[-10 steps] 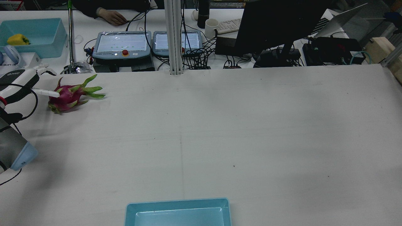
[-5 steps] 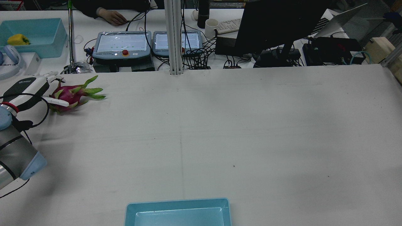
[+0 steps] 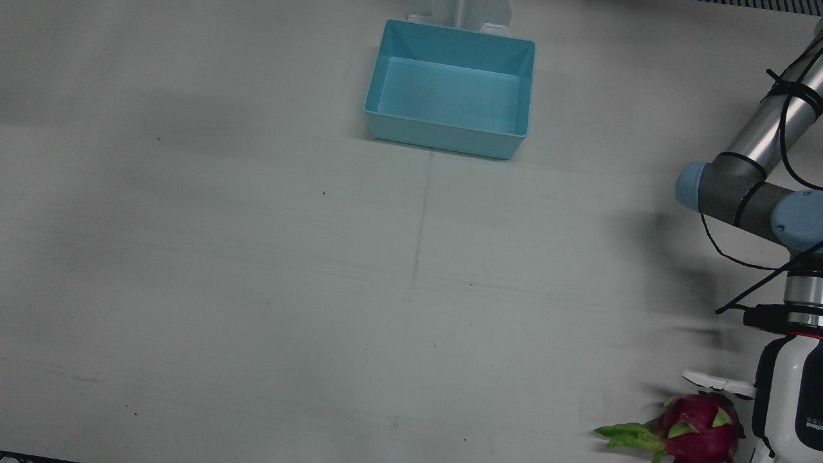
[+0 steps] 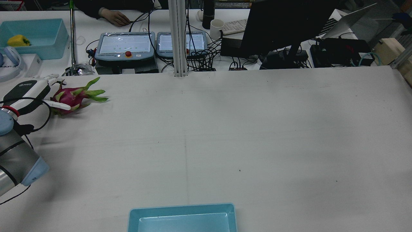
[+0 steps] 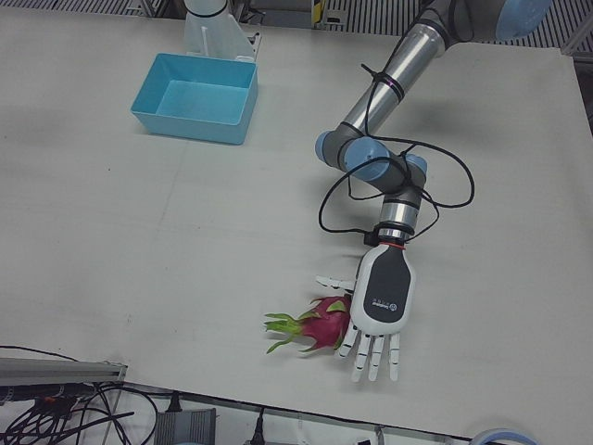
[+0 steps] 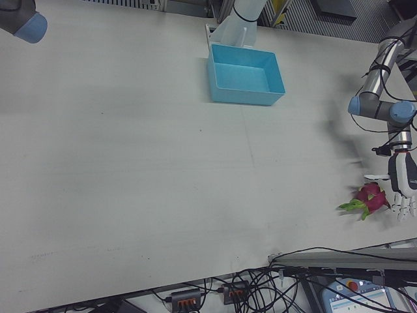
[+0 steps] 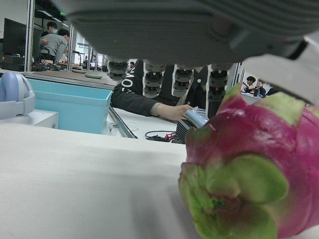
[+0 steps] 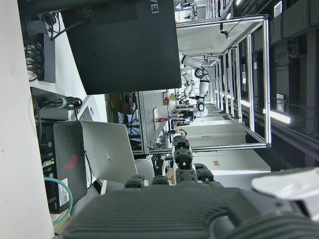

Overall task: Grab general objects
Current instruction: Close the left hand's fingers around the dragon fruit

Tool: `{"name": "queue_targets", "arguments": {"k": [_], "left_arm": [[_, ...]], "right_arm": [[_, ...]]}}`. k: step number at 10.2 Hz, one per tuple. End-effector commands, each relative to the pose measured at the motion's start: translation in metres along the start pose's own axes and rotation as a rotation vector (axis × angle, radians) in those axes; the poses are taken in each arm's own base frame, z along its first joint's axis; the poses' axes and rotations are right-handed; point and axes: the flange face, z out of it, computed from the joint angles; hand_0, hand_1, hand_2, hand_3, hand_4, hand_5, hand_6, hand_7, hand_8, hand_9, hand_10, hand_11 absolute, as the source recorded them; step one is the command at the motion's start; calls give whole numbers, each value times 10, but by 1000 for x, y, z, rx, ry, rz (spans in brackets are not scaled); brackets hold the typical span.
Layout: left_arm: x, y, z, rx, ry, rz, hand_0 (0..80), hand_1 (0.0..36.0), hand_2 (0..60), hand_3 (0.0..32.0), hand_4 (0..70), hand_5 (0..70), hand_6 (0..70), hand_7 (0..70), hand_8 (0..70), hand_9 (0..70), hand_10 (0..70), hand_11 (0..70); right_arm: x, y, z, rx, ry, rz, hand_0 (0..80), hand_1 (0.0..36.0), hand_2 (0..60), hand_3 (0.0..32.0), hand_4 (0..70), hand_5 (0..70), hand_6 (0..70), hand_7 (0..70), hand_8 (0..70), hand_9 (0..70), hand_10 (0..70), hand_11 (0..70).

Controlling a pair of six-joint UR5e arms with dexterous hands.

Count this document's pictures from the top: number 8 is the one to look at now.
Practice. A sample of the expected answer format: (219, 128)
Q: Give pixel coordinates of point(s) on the right dark grey robot hand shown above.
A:
(162, 214)

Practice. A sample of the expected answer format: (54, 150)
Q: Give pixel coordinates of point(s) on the white chair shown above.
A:
(145, 170)

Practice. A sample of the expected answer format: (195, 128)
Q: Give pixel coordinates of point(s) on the silver Huawei laptop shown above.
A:
(109, 149)

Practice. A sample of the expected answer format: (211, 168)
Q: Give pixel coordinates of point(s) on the black mini PC red logo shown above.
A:
(69, 154)

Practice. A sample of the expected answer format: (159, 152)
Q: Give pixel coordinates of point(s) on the silver keyboard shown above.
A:
(87, 112)

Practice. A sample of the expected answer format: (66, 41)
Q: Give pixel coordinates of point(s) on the white humanoid robot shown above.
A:
(203, 87)

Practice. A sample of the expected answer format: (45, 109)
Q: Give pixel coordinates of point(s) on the black Huawei monitor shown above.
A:
(124, 49)

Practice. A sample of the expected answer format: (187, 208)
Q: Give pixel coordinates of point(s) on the black docking strip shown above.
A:
(48, 59)

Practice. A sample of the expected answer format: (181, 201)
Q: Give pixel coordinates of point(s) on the aluminium frame cage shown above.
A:
(266, 74)

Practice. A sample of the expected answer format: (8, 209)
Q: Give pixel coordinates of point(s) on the black frame-mounted camera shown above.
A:
(225, 32)

